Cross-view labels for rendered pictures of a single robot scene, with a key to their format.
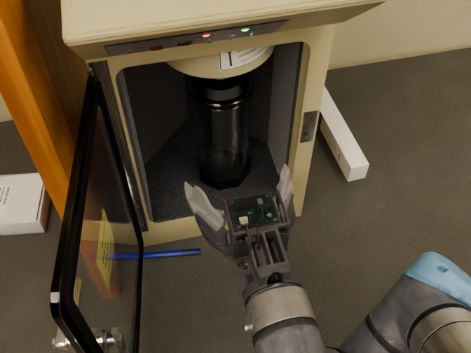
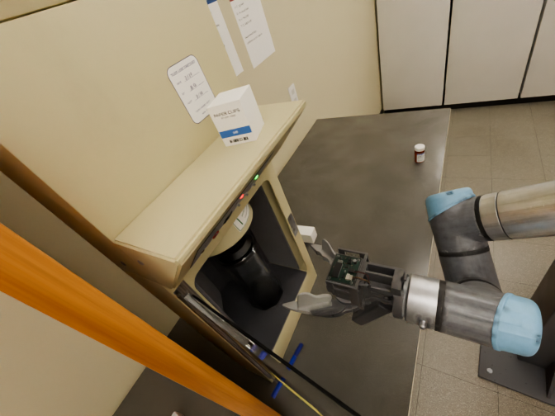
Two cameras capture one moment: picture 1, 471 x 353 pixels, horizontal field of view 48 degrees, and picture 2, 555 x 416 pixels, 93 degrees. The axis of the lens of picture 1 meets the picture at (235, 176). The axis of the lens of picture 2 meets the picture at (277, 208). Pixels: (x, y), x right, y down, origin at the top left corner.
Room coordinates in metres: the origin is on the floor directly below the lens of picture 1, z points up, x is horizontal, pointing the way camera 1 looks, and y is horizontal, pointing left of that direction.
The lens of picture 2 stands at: (0.18, 0.17, 1.67)
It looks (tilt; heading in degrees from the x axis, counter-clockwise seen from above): 39 degrees down; 326
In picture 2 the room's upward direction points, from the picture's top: 24 degrees counter-clockwise
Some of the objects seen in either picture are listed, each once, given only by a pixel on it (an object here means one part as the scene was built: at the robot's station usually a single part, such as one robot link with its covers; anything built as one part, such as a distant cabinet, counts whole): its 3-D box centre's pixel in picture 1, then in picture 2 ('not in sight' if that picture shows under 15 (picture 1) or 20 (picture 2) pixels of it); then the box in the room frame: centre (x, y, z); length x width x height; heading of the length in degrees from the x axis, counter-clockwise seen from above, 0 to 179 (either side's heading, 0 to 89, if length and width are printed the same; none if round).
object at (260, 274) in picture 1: (261, 249); (366, 284); (0.32, -0.03, 1.24); 0.12 x 0.08 x 0.09; 13
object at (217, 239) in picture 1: (223, 230); (333, 302); (0.36, 0.02, 1.22); 0.09 x 0.05 x 0.02; 47
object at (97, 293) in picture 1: (111, 262); (304, 398); (0.33, 0.16, 1.19); 0.30 x 0.01 x 0.40; 3
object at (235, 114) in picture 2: not in sight; (237, 116); (0.49, -0.04, 1.54); 0.05 x 0.05 x 0.06; 29
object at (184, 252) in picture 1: (162, 253); (287, 369); (0.48, 0.13, 0.95); 0.14 x 0.01 x 0.01; 95
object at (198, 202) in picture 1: (201, 199); (305, 300); (0.40, 0.05, 1.24); 0.09 x 0.03 x 0.06; 47
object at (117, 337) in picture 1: (116, 344); not in sight; (0.23, 0.14, 1.18); 0.02 x 0.02 x 0.06; 3
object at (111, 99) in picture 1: (123, 167); (236, 340); (0.49, 0.17, 1.19); 0.03 x 0.02 x 0.39; 103
